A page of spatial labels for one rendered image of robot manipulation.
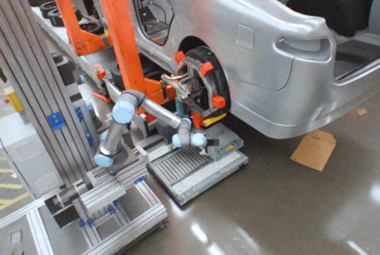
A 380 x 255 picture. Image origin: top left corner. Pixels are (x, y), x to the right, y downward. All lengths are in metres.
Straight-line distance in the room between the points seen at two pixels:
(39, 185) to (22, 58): 0.84
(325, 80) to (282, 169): 1.33
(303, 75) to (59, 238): 2.16
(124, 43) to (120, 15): 0.24
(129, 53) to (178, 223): 1.55
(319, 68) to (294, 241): 1.38
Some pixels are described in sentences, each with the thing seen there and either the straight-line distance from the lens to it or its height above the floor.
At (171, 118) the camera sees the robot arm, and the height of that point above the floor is 1.18.
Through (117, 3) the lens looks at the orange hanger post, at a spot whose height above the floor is 1.62.
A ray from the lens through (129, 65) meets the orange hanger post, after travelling 2.79.
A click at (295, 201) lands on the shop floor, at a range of 2.90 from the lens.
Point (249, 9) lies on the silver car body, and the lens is 2.01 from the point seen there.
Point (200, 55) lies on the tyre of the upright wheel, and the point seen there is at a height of 1.17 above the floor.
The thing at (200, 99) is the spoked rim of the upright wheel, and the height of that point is 0.65.
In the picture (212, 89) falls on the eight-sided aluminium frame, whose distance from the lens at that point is 2.47.
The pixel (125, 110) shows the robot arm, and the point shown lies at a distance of 1.64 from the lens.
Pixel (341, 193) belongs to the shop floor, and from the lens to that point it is 3.06.
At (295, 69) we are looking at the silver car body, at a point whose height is 1.35.
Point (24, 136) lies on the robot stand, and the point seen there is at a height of 1.23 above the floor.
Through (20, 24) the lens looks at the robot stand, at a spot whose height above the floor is 1.82.
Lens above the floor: 2.28
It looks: 36 degrees down
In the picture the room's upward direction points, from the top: 8 degrees counter-clockwise
